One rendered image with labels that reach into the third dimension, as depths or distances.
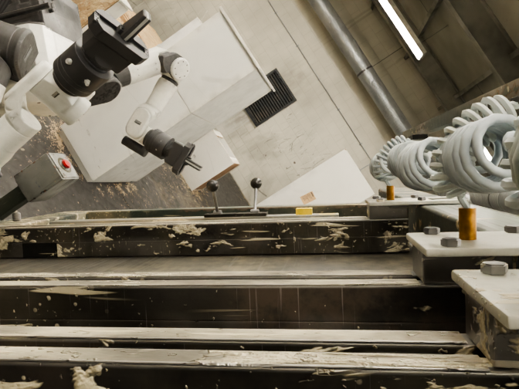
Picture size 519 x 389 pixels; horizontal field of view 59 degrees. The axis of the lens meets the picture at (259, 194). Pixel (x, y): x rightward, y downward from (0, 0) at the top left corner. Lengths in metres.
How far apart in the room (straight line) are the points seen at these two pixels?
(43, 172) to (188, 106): 2.11
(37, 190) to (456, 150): 1.67
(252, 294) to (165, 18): 10.37
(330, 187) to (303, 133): 4.57
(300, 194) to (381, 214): 4.11
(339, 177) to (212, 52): 2.04
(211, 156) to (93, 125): 2.67
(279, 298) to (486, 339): 0.21
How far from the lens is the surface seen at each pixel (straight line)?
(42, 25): 1.29
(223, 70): 3.79
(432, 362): 0.28
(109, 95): 1.53
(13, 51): 1.13
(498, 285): 0.31
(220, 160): 6.43
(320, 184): 5.05
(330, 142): 9.48
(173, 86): 1.68
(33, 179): 1.91
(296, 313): 0.45
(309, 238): 0.97
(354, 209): 1.64
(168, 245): 1.03
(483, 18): 6.23
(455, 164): 0.41
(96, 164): 4.09
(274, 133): 9.59
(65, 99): 0.98
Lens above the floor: 1.76
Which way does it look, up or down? 9 degrees down
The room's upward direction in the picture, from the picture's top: 58 degrees clockwise
